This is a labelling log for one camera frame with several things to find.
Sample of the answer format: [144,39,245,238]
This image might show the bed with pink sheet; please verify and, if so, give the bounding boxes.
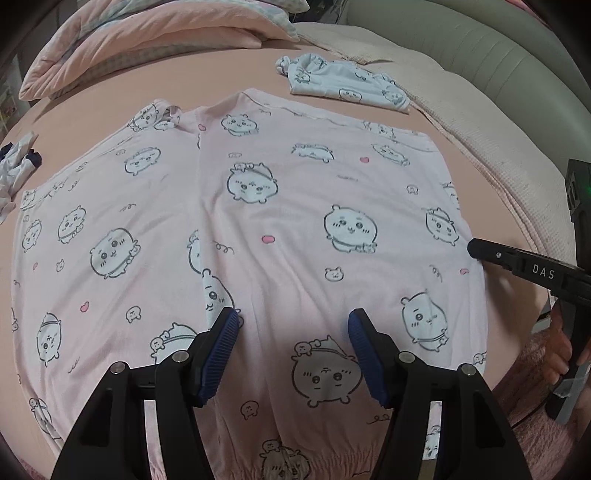
[0,21,573,480]

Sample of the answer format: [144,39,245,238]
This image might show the folded pink duvet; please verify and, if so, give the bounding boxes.
[18,0,311,102]

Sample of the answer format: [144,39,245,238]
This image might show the folded light blue printed garment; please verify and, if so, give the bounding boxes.
[276,52,411,113]

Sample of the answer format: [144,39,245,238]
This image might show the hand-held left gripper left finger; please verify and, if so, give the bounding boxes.
[50,307,241,480]

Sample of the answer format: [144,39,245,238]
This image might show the person's right forearm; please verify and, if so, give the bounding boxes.
[501,323,591,462]

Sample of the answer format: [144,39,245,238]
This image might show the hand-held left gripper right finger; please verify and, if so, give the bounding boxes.
[347,308,532,480]

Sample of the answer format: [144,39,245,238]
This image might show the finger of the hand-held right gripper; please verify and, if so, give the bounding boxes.
[467,237,525,278]

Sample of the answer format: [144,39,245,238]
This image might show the person's right hand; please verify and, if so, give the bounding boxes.
[549,307,575,377]

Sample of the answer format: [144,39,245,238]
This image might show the grey padded headboard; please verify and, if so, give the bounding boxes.
[344,0,591,160]

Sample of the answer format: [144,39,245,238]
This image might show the pink printed pajama pants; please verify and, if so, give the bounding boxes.
[9,88,491,480]

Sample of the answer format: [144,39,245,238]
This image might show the light blue jacket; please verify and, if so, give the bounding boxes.
[0,130,44,227]

